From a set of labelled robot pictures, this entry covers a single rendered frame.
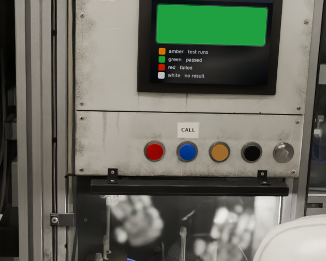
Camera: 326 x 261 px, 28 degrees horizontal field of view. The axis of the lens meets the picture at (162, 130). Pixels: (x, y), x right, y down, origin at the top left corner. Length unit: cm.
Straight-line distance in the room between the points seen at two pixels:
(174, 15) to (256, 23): 14
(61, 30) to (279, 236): 65
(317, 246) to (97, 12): 67
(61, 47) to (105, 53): 8
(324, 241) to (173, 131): 62
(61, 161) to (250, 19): 42
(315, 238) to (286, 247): 3
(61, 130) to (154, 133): 17
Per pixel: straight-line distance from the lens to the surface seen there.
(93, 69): 116
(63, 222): 125
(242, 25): 115
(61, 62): 117
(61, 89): 118
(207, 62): 115
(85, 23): 115
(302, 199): 128
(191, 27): 113
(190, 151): 119
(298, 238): 63
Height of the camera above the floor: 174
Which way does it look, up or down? 14 degrees down
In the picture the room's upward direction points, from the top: 2 degrees clockwise
